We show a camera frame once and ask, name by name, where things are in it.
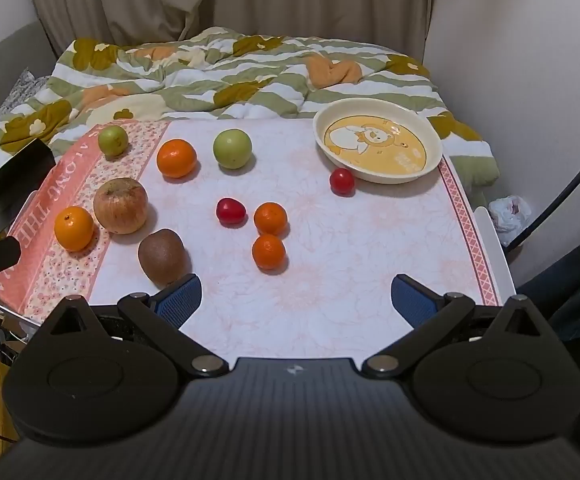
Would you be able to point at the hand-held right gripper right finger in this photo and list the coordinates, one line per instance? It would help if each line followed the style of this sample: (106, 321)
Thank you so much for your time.
(410, 300)

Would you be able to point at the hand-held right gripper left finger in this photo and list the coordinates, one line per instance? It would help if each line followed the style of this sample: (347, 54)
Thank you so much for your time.
(182, 297)

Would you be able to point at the brown kiwi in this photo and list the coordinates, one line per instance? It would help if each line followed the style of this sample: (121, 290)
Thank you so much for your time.
(162, 255)

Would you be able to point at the large orange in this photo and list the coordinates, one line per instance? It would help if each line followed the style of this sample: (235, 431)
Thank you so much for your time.
(176, 158)
(73, 228)

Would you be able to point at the red cherry tomato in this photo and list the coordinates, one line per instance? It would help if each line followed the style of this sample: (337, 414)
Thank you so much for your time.
(230, 211)
(342, 181)

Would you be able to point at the red yellow apple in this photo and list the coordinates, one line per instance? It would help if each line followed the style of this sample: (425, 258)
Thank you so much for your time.
(120, 205)

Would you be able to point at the small mandarin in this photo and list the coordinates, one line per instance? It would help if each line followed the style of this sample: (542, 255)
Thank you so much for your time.
(270, 219)
(269, 252)

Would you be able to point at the small green apple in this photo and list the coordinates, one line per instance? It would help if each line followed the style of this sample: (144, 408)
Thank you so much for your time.
(113, 141)

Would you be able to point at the cream bowl with cartoon print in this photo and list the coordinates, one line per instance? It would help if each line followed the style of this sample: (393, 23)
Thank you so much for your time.
(377, 141)

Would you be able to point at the black flat panel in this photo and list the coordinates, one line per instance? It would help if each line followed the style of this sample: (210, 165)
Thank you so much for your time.
(14, 175)

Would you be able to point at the pink floral tablecloth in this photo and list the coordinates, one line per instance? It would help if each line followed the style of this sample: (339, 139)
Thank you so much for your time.
(320, 260)

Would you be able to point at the white plastic bag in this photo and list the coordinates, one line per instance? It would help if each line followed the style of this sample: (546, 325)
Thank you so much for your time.
(510, 212)

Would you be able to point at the large green apple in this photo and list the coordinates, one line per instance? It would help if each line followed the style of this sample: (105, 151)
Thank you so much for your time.
(232, 148)

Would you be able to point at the dark cloth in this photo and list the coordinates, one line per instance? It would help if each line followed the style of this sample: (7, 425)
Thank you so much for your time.
(570, 285)

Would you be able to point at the grey patterned pillow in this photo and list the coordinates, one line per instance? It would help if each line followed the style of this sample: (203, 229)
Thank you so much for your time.
(19, 92)

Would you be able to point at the green striped floral blanket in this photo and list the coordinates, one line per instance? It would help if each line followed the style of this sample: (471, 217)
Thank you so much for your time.
(250, 85)

